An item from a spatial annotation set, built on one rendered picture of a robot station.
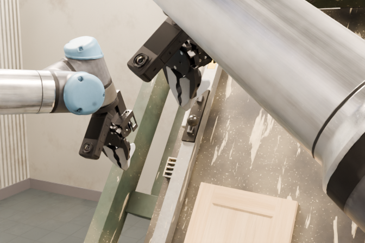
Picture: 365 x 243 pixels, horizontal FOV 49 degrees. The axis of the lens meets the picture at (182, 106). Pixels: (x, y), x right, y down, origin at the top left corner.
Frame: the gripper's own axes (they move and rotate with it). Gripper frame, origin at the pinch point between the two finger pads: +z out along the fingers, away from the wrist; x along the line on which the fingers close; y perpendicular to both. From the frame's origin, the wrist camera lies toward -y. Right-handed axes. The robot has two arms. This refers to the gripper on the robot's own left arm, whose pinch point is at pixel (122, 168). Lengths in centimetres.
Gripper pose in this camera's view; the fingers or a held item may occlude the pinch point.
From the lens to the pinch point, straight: 105.6
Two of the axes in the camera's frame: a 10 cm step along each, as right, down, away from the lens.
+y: 4.0, -5.8, 7.1
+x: -8.9, -0.7, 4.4
